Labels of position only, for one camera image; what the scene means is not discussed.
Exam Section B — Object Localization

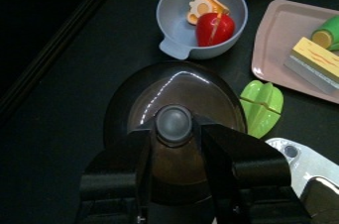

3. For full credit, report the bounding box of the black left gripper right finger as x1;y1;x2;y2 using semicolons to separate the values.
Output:
192;114;313;224

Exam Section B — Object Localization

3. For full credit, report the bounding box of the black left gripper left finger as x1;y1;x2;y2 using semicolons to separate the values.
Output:
79;117;156;224

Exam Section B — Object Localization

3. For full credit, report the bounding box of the dark pot lid grey knob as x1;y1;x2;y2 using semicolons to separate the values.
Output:
102;60;250;206

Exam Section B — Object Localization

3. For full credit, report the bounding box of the grey-blue toy pot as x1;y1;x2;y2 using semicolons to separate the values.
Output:
155;0;250;61

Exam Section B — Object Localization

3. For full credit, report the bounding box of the green toy bell pepper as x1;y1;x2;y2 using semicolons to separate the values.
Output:
239;79;285;140

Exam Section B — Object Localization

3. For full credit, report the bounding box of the pink plastic tray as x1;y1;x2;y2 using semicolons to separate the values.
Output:
251;0;339;105

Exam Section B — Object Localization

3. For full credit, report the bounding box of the red toy pepper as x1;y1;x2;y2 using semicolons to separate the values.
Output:
195;12;238;49

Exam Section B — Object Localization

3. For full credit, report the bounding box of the green toy cucumber piece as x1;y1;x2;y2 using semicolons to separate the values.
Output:
310;14;339;53

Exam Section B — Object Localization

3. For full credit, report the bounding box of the toy toast with egg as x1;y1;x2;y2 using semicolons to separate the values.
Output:
186;0;231;26

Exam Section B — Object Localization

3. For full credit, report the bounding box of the black aluminium frame rail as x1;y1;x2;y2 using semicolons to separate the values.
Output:
0;0;134;125

